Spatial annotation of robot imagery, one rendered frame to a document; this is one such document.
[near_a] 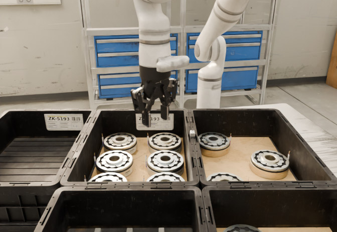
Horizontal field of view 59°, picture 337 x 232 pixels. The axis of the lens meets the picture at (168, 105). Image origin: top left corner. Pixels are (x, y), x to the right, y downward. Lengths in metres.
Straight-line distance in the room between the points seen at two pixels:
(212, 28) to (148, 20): 0.39
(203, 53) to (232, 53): 1.80
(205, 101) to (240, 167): 0.36
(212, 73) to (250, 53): 1.84
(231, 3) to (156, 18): 0.32
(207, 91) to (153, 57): 0.51
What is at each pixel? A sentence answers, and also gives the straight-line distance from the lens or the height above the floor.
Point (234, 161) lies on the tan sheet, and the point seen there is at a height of 0.83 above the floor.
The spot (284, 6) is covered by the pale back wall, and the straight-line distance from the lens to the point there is 4.02.
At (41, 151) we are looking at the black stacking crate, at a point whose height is 0.83.
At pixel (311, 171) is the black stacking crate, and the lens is 0.83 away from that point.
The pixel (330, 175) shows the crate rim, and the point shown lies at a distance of 0.77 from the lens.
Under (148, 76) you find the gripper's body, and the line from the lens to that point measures 0.69.
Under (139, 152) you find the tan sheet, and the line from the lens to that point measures 0.95.
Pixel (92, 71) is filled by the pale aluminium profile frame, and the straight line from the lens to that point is 2.66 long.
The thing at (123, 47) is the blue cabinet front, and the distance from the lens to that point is 2.64.
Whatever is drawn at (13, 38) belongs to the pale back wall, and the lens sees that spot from 3.64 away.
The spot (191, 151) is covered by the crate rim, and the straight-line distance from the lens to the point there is 0.76.
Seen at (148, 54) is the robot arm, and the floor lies 1.17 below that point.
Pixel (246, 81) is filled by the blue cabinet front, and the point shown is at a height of 0.40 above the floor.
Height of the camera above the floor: 1.33
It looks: 23 degrees down
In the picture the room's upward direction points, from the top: straight up
